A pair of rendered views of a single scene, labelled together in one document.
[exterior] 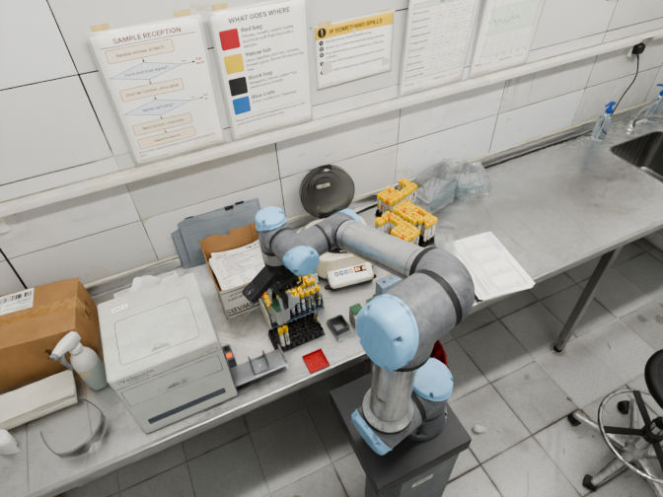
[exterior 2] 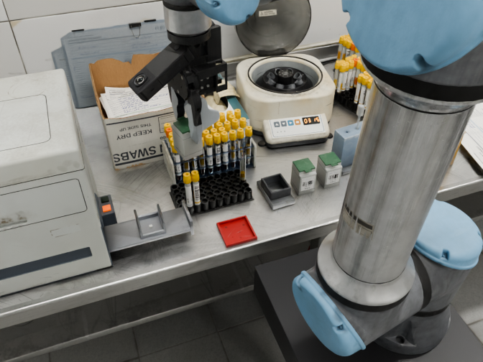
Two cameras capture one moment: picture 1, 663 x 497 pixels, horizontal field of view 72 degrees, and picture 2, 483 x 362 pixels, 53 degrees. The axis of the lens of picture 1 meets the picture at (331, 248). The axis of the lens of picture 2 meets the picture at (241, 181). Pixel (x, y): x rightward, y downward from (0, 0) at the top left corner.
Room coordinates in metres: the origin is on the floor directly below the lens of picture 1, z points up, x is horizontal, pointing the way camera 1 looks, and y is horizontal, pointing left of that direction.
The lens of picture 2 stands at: (0.11, 0.02, 1.64)
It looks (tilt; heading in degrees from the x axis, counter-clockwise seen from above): 42 degrees down; 3
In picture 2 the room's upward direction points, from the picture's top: straight up
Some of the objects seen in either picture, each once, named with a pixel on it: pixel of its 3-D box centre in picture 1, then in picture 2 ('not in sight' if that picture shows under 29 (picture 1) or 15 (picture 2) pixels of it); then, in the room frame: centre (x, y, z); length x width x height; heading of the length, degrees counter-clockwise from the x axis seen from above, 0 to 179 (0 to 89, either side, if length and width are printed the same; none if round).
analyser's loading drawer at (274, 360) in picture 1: (253, 367); (139, 227); (0.76, 0.26, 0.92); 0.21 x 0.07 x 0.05; 113
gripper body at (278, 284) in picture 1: (281, 271); (195, 60); (0.86, 0.14, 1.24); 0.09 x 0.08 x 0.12; 127
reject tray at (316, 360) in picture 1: (316, 360); (236, 230); (0.80, 0.07, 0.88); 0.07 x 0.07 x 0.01; 23
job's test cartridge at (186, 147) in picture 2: (279, 311); (187, 138); (0.84, 0.16, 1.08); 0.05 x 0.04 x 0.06; 37
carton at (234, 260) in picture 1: (244, 267); (147, 105); (1.16, 0.32, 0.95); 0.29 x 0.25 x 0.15; 23
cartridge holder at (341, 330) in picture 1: (338, 325); (275, 188); (0.92, -0.01, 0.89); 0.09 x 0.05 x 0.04; 26
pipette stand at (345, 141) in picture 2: (390, 287); (353, 145); (1.05, -0.20, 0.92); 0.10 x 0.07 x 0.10; 120
